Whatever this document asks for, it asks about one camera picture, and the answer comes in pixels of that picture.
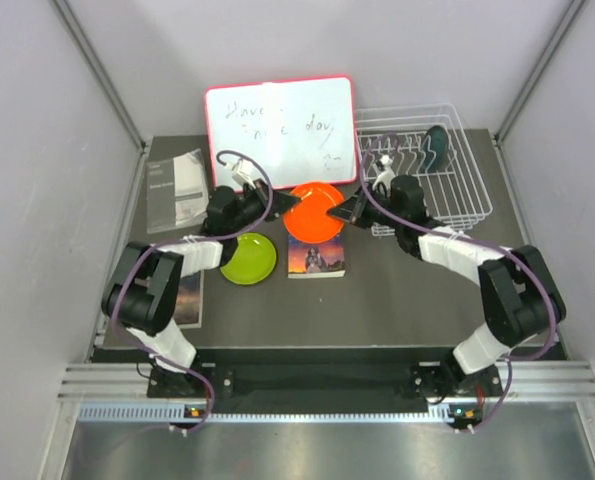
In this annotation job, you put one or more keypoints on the grey white booklet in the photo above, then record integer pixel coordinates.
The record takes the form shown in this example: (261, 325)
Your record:
(176, 193)

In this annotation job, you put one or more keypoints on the Jane Eyre paperback book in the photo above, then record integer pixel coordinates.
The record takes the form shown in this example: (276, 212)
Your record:
(316, 261)

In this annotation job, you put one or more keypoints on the pink framed whiteboard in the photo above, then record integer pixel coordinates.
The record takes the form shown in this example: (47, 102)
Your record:
(298, 131)

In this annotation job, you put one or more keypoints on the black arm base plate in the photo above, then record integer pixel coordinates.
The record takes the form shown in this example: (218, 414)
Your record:
(410, 371)

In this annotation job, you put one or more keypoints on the grey slotted cable duct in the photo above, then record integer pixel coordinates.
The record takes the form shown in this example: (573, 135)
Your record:
(183, 414)

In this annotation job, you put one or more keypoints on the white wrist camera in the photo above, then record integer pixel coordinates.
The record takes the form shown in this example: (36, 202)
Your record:
(385, 176)
(241, 172)

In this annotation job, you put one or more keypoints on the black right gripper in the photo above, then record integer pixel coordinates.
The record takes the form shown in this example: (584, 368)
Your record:
(351, 211)

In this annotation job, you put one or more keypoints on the white wire dish rack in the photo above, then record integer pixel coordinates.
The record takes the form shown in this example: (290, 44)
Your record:
(455, 195)

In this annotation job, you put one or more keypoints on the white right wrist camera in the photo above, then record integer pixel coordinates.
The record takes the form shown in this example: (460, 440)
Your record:
(385, 176)

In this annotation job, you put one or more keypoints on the lime green plate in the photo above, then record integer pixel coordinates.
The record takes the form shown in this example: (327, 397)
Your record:
(253, 261)

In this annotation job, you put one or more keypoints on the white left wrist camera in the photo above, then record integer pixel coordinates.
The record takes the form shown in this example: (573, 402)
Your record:
(241, 172)

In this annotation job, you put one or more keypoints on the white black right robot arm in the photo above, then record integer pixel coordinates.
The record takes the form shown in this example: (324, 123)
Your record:
(519, 295)

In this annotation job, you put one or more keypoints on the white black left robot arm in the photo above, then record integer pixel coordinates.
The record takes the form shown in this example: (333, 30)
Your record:
(142, 292)

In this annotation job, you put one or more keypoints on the dark paperback book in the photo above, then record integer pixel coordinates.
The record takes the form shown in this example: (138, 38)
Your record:
(189, 302)

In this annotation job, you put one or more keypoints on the orange plate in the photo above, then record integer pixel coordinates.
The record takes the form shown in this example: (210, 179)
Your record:
(309, 221)

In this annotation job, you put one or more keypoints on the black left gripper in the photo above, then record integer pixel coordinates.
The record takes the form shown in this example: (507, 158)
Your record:
(261, 193)

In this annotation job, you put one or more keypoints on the dark teal plate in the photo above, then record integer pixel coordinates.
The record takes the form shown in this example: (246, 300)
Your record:
(434, 149)

